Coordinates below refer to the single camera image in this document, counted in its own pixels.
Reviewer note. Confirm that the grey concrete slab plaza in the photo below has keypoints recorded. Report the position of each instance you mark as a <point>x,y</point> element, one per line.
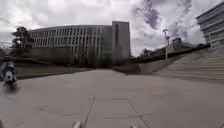
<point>110,86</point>

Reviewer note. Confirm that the tall grey building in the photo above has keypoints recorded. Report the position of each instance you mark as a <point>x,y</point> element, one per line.
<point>83,40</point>

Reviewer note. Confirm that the pale lamp pole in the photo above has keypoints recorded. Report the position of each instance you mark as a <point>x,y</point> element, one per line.
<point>165,48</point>

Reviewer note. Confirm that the robot's own part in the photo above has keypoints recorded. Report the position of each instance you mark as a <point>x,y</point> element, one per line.
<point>134,126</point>
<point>77,125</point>

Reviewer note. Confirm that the low dark building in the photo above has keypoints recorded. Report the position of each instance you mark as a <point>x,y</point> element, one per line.
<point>180,45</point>

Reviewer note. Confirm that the wide concrete steps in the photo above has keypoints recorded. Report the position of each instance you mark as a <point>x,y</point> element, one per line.
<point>196,65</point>

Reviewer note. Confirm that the tree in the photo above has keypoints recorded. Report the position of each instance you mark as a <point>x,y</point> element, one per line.
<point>21,36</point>

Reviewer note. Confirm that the person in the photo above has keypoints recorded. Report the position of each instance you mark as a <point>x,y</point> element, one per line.
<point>9,71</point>

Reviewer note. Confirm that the grey building with horizontal bands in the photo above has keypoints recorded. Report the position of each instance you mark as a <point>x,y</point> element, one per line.
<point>213,23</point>

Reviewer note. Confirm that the low concrete wall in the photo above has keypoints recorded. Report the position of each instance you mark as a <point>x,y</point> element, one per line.
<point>150,66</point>

